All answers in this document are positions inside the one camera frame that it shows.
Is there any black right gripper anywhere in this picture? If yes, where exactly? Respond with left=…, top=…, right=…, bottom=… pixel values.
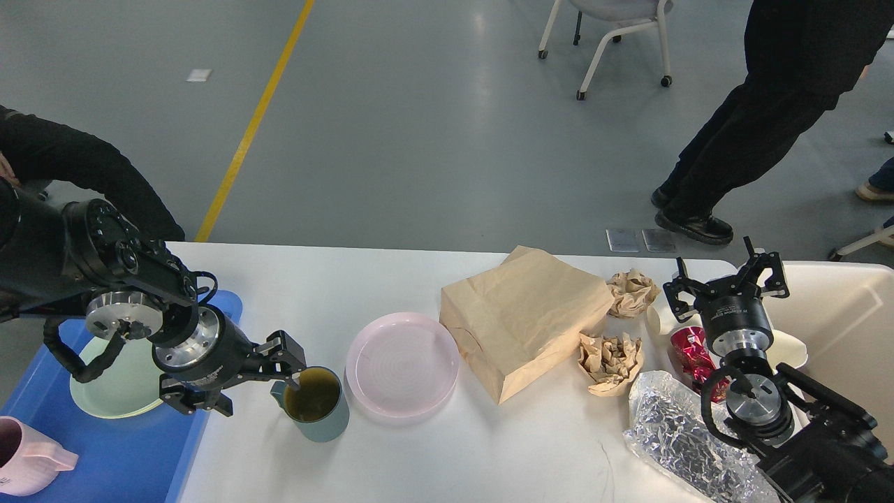
left=662, top=236, right=791, bottom=358

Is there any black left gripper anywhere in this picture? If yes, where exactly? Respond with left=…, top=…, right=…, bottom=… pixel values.
left=152, top=305, right=307, bottom=417

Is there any teal mug yellow inside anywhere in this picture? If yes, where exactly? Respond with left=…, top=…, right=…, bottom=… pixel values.
left=270, top=366, right=349, bottom=443

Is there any pink plate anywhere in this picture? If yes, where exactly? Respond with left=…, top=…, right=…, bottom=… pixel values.
left=344, top=312, right=461, bottom=425

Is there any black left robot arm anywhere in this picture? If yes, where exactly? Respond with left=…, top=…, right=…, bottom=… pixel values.
left=1, top=180, right=307, bottom=416

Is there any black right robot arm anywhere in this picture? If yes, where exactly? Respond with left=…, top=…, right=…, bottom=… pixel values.
left=664, top=238, right=893, bottom=502

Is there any crushed red can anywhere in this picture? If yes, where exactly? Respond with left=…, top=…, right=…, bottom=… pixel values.
left=670, top=326, right=718, bottom=394

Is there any white paper cup lying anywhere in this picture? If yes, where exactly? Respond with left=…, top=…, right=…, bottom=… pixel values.
left=645, top=301, right=703, bottom=337

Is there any white paper cup right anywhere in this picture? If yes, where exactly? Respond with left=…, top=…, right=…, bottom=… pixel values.
left=765, top=328, right=808, bottom=370

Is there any metal floor plate right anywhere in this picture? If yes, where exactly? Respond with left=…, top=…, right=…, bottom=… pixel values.
left=641, top=228, right=677, bottom=254

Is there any metal floor plate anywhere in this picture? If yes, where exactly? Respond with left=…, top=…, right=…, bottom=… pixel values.
left=641, top=228, right=677, bottom=254
left=606, top=228, right=641, bottom=254

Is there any crumpled brown paper upper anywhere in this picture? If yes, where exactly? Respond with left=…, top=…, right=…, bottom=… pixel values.
left=606, top=268, right=661, bottom=319

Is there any crumpled brown paper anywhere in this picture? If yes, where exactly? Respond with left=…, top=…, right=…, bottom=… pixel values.
left=578, top=333, right=645, bottom=397
left=606, top=268, right=661, bottom=319

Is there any light green plate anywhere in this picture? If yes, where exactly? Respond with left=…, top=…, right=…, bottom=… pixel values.
left=69, top=340, right=163, bottom=419

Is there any beige plastic bin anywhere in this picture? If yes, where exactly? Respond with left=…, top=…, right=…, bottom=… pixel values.
left=763, top=261, right=893, bottom=452

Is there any metal floor plate left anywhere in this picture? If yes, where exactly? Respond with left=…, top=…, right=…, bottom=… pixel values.
left=606, top=228, right=641, bottom=254

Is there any blue plastic tray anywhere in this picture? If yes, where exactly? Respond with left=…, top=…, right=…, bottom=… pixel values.
left=0, top=288, right=244, bottom=503

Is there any crumpled brown paper lower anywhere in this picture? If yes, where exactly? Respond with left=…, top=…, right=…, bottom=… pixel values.
left=578, top=333, right=645, bottom=397

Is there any silver foil plastic bag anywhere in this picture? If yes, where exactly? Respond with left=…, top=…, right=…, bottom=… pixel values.
left=623, top=370, right=780, bottom=502

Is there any white chair leg right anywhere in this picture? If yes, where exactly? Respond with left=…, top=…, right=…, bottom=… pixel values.
left=827, top=226, right=893, bottom=262

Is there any beige shoe at right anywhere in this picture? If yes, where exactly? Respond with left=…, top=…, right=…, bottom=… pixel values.
left=853, top=181, right=894, bottom=205

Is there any brown paper bag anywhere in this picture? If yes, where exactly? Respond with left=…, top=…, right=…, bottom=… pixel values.
left=439, top=246, right=613, bottom=404

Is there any pink mug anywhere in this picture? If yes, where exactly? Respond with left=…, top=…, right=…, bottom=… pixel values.
left=1, top=415, right=79, bottom=497

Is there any standing person in black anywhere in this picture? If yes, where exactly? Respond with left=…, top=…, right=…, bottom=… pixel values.
left=651, top=1, right=893, bottom=245

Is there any white rolling chair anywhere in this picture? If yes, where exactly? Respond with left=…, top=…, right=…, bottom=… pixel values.
left=569, top=1, right=674, bottom=101

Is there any seated person in black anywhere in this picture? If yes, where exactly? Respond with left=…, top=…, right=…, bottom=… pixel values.
left=1, top=106, right=186, bottom=242

